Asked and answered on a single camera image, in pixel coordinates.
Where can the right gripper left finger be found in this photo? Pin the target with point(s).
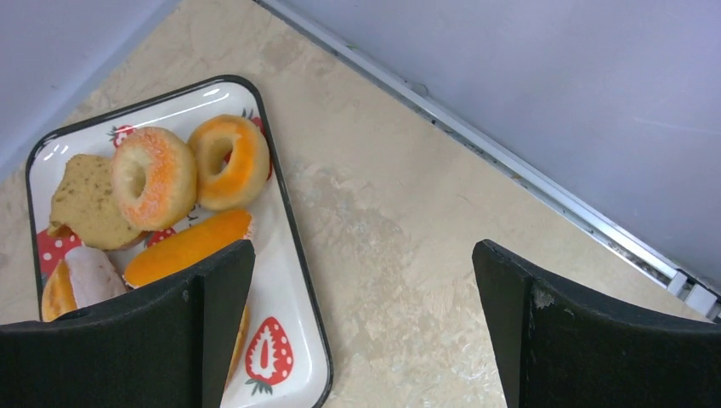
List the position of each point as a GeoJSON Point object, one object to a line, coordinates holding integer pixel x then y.
{"type": "Point", "coordinates": [166, 344]}

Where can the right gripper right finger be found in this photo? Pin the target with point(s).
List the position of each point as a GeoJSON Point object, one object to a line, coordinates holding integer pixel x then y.
{"type": "Point", "coordinates": [558, 343]}

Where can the fake toast slice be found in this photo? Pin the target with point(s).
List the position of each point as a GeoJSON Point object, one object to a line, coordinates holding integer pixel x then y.
{"type": "Point", "coordinates": [84, 205]}
{"type": "Point", "coordinates": [238, 347]}

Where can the fake long bread roll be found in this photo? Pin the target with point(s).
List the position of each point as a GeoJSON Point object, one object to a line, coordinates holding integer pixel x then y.
{"type": "Point", "coordinates": [83, 277]}

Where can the orange fake bread stick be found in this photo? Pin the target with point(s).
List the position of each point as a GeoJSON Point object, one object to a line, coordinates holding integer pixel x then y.
{"type": "Point", "coordinates": [188, 247]}

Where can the strawberry pattern tray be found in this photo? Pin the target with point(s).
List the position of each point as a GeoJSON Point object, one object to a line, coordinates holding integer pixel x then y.
{"type": "Point", "coordinates": [285, 359]}

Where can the fake round bread bun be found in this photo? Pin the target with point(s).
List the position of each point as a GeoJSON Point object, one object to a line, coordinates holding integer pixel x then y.
{"type": "Point", "coordinates": [233, 162]}

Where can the aluminium table edge rail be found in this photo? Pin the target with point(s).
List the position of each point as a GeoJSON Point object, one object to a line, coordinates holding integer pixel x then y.
{"type": "Point", "coordinates": [663, 271]}

